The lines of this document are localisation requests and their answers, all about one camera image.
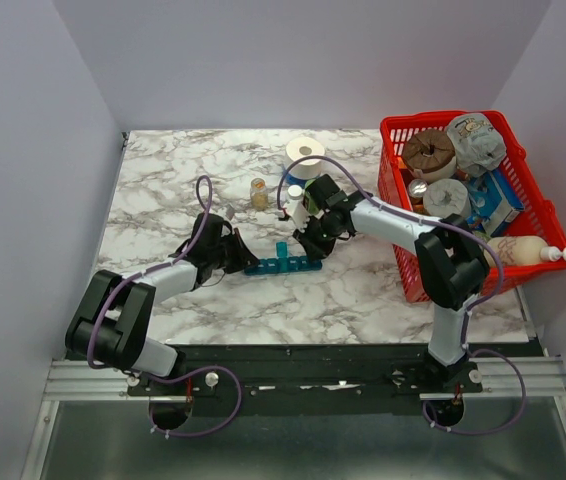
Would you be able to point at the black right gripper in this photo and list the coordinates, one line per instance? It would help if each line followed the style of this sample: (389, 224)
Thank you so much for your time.
(308, 245)

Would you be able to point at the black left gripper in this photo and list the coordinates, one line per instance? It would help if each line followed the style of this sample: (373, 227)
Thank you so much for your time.
(245, 257)

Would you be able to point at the teal weekly pill organizer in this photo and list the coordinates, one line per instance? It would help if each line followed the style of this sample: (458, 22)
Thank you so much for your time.
(283, 263)

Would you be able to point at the green pill bottle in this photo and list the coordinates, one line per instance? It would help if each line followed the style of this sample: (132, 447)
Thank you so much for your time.
(308, 201)

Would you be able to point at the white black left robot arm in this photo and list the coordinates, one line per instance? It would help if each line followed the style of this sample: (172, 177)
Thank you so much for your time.
(111, 322)

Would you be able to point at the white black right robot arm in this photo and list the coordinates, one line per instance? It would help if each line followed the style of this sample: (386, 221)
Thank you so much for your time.
(450, 260)

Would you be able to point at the white pill bottle blue label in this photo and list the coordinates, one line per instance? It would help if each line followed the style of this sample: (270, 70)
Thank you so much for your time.
(294, 194)

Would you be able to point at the clear jar yellow capsules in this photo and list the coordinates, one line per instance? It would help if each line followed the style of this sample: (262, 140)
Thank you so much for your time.
(259, 194)

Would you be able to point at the white paper roll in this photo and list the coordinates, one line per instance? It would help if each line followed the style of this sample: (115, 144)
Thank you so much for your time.
(302, 147)

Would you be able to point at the silver lid can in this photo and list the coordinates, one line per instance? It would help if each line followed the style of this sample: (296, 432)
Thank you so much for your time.
(416, 191)

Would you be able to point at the grey wrapped roll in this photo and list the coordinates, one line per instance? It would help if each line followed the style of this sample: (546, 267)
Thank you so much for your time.
(447, 197)

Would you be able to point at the brown wrapped roll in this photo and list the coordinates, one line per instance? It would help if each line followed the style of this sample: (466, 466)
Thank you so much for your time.
(430, 155)

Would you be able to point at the blue carton box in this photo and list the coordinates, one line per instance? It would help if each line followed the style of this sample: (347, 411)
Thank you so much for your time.
(494, 203)

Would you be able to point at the grey crumpled bag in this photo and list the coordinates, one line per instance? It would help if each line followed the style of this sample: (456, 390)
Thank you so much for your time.
(479, 147)

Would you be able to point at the cream squeeze bottle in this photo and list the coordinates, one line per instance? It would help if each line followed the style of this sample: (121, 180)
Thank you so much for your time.
(515, 251)

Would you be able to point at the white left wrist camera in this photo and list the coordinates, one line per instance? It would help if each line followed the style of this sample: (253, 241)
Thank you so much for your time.
(230, 213)

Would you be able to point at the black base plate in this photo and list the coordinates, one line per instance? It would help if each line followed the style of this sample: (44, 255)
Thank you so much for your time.
(396, 378)

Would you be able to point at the aluminium rail frame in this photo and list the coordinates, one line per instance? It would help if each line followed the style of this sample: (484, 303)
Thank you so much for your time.
(491, 378)

